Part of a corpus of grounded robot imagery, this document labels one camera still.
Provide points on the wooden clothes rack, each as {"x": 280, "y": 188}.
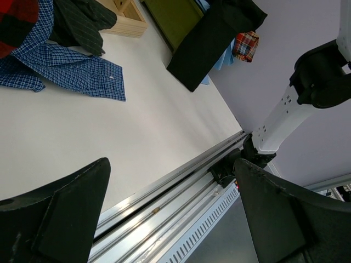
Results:
{"x": 130, "y": 22}

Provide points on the green laundry bin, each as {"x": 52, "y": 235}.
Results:
{"x": 175, "y": 18}

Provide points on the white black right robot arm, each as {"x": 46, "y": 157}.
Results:
{"x": 293, "y": 99}

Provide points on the slotted grey cable duct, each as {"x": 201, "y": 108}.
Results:
{"x": 199, "y": 230}

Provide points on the red black plaid shirt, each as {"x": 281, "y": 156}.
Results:
{"x": 18, "y": 17}

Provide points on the brown red plaid shirt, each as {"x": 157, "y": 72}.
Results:
{"x": 245, "y": 46}

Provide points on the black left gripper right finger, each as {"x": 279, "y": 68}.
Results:
{"x": 289, "y": 223}

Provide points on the light blue shirt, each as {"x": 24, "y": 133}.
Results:
{"x": 227, "y": 57}

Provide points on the aluminium mounting rail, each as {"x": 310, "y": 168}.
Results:
{"x": 145, "y": 225}

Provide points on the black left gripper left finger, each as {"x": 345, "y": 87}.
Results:
{"x": 55, "y": 222}

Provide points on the blue checked shirt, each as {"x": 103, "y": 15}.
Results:
{"x": 24, "y": 67}

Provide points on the black pinstriped shirt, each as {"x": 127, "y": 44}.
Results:
{"x": 78, "y": 24}

